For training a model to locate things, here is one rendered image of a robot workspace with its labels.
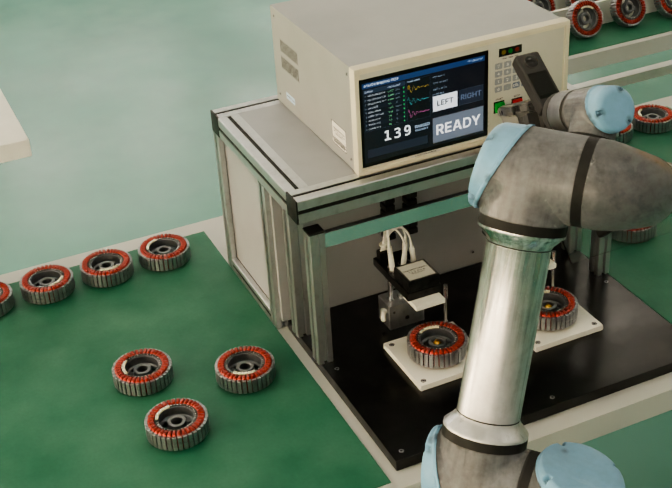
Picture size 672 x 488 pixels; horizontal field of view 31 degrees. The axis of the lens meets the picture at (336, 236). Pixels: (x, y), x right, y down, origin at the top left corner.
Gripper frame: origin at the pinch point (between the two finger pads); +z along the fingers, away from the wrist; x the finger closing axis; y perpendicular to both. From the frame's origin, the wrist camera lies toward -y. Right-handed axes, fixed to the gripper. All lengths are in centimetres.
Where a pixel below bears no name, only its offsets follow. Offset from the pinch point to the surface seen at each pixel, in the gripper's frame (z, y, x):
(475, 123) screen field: 2.7, 1.6, -4.9
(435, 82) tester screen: -1.5, -7.4, -13.1
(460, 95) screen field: 0.0, -4.1, -8.1
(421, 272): 7.1, 26.1, -20.0
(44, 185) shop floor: 275, 3, -50
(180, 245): 62, 15, -51
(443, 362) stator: 1.4, 42.1, -22.1
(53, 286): 59, 16, -79
